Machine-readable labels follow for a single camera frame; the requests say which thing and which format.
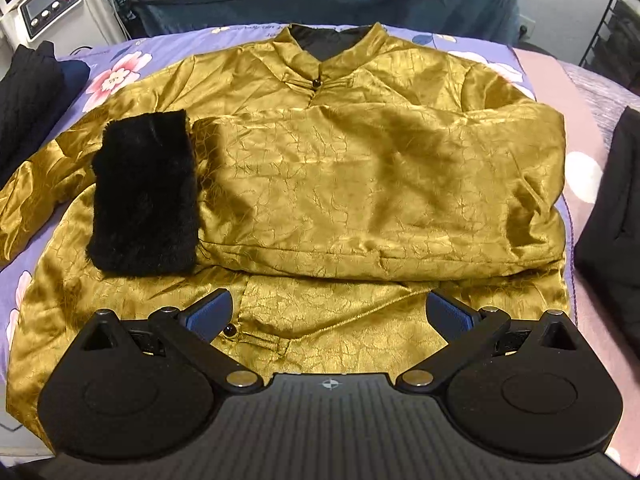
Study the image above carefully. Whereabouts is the gold satin jacket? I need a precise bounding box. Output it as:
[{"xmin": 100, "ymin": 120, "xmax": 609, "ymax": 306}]
[{"xmin": 0, "ymin": 22, "xmax": 574, "ymax": 451}]

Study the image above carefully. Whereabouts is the black folded garment right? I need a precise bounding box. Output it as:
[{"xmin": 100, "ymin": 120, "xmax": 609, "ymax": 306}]
[{"xmin": 574, "ymin": 107, "xmax": 640, "ymax": 352}]

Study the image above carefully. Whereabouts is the black knit garment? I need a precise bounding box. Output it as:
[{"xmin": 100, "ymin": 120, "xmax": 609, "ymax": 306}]
[{"xmin": 0, "ymin": 41, "xmax": 90, "ymax": 183}]

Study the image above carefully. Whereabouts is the white device with display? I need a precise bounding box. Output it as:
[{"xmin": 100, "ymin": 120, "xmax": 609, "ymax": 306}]
[{"xmin": 1, "ymin": 0, "xmax": 129, "ymax": 62}]

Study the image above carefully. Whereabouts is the black wire rack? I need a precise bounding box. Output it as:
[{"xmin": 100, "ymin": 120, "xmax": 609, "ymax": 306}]
[{"xmin": 579, "ymin": 0, "xmax": 640, "ymax": 96}]

